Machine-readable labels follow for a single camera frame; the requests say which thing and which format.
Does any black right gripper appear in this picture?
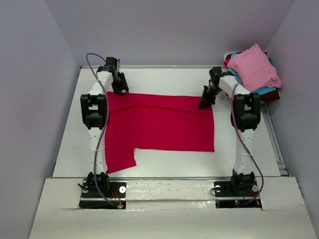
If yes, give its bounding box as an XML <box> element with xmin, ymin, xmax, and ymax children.
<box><xmin>198</xmin><ymin>85</ymin><xmax>223</xmax><ymax>110</ymax></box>

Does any red t shirt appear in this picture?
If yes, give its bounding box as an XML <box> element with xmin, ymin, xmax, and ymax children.
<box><xmin>224</xmin><ymin>53</ymin><xmax>240</xmax><ymax>71</ymax></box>
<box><xmin>105</xmin><ymin>92</ymin><xmax>215</xmax><ymax>173</ymax></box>

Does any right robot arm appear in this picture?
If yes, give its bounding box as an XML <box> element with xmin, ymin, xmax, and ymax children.
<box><xmin>198</xmin><ymin>67</ymin><xmax>261</xmax><ymax>198</ymax></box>

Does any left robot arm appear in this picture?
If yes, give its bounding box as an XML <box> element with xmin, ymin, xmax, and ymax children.
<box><xmin>80</xmin><ymin>53</ymin><xmax>129</xmax><ymax>198</ymax></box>

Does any red folded t shirt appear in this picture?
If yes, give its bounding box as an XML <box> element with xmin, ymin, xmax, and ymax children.
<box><xmin>224</xmin><ymin>53</ymin><xmax>240</xmax><ymax>71</ymax></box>

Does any teal folded t shirt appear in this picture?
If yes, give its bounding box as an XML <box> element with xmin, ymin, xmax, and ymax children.
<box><xmin>227</xmin><ymin>68</ymin><xmax>277</xmax><ymax>95</ymax></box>

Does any pink folded t shirt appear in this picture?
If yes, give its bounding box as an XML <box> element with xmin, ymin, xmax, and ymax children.
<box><xmin>236</xmin><ymin>44</ymin><xmax>282</xmax><ymax>92</ymax></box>

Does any dark maroon folded t shirt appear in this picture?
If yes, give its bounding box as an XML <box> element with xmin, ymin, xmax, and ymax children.
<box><xmin>225</xmin><ymin>51</ymin><xmax>280</xmax><ymax>103</ymax></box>

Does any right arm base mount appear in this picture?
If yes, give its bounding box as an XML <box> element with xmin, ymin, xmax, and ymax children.
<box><xmin>209</xmin><ymin>181</ymin><xmax>262</xmax><ymax>209</ymax></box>

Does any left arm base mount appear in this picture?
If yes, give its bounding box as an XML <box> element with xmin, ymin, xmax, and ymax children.
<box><xmin>78</xmin><ymin>180</ymin><xmax>127</xmax><ymax>210</ymax></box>

